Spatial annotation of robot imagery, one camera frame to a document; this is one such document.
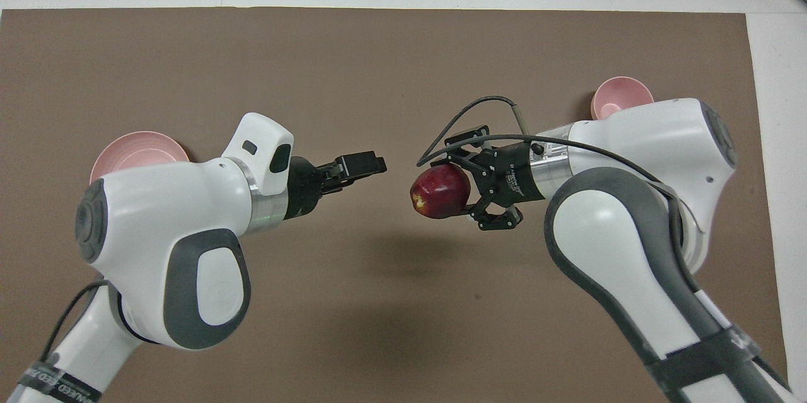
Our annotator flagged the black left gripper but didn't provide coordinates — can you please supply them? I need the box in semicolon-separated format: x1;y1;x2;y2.
284;150;388;221

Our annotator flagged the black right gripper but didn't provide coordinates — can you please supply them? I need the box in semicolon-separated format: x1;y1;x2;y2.
444;125;547;232

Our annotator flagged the dark red apple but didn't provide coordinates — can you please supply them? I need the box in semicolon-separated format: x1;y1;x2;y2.
410;164;472;220

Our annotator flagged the small pink bowl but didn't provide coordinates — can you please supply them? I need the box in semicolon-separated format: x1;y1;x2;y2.
591;76;655;122

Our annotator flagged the pink round plate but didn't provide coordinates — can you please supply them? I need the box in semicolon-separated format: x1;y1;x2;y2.
90;131;190;185

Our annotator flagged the brown paper table mat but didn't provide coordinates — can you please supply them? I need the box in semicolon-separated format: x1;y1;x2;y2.
0;7;792;403

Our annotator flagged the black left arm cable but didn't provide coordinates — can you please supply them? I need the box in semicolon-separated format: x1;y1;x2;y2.
39;279;109;367

